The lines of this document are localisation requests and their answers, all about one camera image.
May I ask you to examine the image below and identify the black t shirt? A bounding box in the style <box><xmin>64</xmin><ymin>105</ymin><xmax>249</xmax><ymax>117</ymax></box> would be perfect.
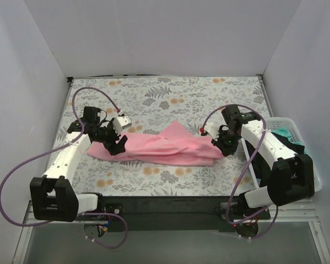
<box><xmin>245</xmin><ymin>130</ymin><xmax>306</xmax><ymax>188</ymax></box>

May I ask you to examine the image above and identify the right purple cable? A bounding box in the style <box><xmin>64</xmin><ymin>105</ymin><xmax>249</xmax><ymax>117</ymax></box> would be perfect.
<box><xmin>201</xmin><ymin>104</ymin><xmax>279</xmax><ymax>239</ymax></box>

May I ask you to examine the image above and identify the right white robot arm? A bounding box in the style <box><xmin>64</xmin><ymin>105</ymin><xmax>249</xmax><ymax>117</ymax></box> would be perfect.
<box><xmin>201</xmin><ymin>104</ymin><xmax>315</xmax><ymax>219</ymax></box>

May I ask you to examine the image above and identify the aluminium frame rail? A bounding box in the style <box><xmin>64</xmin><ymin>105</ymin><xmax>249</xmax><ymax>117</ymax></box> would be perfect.
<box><xmin>23</xmin><ymin>200</ymin><xmax>320</xmax><ymax>224</ymax></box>

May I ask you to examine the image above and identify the teal t shirt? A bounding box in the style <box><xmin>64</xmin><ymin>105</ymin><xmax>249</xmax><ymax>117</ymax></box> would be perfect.
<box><xmin>272</xmin><ymin>127</ymin><xmax>309</xmax><ymax>155</ymax></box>

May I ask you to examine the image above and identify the floral table cloth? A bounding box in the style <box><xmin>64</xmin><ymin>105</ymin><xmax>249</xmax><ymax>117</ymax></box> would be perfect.
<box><xmin>54</xmin><ymin>76</ymin><xmax>270</xmax><ymax>196</ymax></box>

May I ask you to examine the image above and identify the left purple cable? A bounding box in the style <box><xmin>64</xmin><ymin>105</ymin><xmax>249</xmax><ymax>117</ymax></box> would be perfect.
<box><xmin>0</xmin><ymin>86</ymin><xmax>129</xmax><ymax>250</ymax></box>

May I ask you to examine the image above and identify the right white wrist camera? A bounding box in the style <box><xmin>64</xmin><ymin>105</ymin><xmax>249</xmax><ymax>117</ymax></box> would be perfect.
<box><xmin>200</xmin><ymin>122</ymin><xmax>219</xmax><ymax>140</ymax></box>

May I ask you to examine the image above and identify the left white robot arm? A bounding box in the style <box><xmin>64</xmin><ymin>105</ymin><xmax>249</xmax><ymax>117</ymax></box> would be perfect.
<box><xmin>30</xmin><ymin>107</ymin><xmax>131</xmax><ymax>222</ymax></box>

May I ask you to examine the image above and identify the white plastic laundry basket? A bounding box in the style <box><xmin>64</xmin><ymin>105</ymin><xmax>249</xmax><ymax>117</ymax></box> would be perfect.
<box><xmin>241</xmin><ymin>117</ymin><xmax>323</xmax><ymax>192</ymax></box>

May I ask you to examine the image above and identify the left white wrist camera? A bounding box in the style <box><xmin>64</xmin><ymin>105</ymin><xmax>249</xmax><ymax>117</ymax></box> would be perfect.
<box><xmin>112</xmin><ymin>115</ymin><xmax>132</xmax><ymax>135</ymax></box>

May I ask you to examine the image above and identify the pink t shirt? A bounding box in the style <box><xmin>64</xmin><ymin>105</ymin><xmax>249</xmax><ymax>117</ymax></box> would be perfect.
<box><xmin>87</xmin><ymin>121</ymin><xmax>224</xmax><ymax>166</ymax></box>

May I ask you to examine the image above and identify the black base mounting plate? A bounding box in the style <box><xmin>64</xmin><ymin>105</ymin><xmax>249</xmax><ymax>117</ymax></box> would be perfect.
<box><xmin>73</xmin><ymin>195</ymin><xmax>271</xmax><ymax>233</ymax></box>

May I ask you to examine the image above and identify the purple cable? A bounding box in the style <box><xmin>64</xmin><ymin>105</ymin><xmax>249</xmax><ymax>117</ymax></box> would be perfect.
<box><xmin>201</xmin><ymin>104</ymin><xmax>279</xmax><ymax>239</ymax></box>
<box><xmin>0</xmin><ymin>86</ymin><xmax>129</xmax><ymax>250</ymax></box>

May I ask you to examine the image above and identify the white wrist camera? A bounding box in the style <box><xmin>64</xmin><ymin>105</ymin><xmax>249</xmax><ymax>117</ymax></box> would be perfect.
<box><xmin>200</xmin><ymin>122</ymin><xmax>219</xmax><ymax>140</ymax></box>
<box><xmin>112</xmin><ymin>115</ymin><xmax>132</xmax><ymax>135</ymax></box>

